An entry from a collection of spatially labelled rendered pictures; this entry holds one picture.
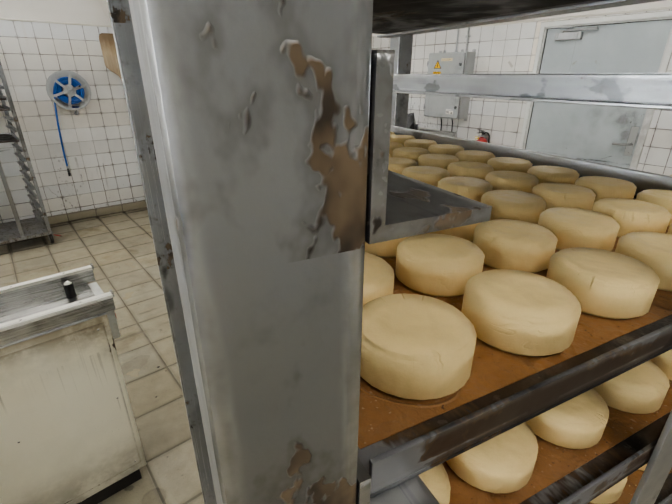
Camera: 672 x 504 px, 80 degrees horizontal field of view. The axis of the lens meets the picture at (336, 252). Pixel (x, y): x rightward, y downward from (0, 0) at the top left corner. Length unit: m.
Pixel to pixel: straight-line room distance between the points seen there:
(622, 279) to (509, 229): 0.08
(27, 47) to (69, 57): 0.36
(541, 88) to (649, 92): 0.12
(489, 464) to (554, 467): 0.05
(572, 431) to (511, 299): 0.11
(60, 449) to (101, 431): 0.13
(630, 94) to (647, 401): 0.30
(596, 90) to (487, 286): 0.36
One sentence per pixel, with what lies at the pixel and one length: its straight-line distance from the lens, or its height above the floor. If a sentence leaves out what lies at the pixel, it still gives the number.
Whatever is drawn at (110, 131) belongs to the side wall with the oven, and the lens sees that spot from 5.67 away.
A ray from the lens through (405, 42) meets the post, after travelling 0.81.
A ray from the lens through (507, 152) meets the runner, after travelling 0.60.
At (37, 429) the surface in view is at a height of 0.50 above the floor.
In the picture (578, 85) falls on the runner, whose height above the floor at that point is 1.59.
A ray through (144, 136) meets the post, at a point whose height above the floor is 1.52.
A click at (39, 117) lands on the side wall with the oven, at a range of 5.56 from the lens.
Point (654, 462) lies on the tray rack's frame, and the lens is 0.31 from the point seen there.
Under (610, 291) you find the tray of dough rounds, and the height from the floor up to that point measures 1.51.
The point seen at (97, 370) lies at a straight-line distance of 1.73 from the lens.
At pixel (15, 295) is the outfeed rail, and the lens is 1.88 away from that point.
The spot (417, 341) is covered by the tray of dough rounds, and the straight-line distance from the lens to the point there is 0.16.
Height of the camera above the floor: 1.60
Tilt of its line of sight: 24 degrees down
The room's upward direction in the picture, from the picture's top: straight up
